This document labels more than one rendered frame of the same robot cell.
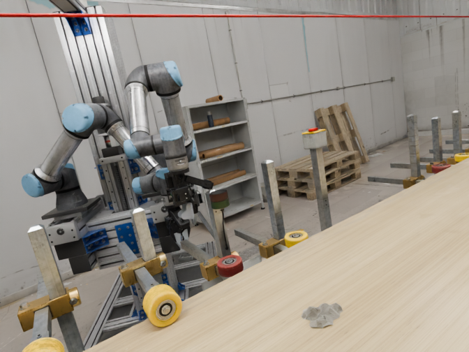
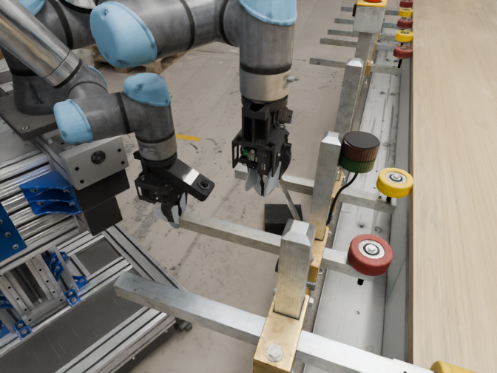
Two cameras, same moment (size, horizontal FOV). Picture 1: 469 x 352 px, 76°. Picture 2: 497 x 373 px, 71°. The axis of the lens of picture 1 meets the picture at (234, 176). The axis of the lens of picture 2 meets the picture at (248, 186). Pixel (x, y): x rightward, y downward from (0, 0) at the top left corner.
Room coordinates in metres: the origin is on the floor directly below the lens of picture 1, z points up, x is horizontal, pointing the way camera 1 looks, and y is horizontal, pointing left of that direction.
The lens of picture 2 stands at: (0.68, 0.53, 1.42)
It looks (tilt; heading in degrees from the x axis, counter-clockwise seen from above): 39 degrees down; 320
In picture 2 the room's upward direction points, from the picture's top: straight up
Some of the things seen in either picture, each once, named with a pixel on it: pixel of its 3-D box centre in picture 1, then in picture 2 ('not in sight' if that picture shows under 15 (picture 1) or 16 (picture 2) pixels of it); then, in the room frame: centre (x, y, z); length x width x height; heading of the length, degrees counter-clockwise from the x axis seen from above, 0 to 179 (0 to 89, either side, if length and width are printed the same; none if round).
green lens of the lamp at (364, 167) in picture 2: (220, 202); (357, 158); (0.94, 0.06, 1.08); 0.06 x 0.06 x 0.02
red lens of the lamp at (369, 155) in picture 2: (218, 195); (360, 145); (0.94, 0.06, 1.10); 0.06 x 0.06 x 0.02
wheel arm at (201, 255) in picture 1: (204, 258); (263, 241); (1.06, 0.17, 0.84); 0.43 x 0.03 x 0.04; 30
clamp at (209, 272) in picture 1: (220, 265); (313, 248); (0.97, 0.10, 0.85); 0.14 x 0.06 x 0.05; 120
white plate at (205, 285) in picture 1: (234, 279); not in sight; (1.02, 0.07, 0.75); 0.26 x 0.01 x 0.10; 120
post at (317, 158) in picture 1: (322, 198); (351, 106); (1.24, -0.36, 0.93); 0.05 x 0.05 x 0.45; 30
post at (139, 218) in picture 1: (155, 280); (285, 332); (0.86, 0.30, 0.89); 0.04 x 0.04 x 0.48; 30
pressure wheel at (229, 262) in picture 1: (232, 275); (365, 266); (0.87, 0.07, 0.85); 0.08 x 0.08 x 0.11
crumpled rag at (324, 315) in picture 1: (322, 311); not in sight; (0.55, -0.13, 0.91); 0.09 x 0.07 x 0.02; 96
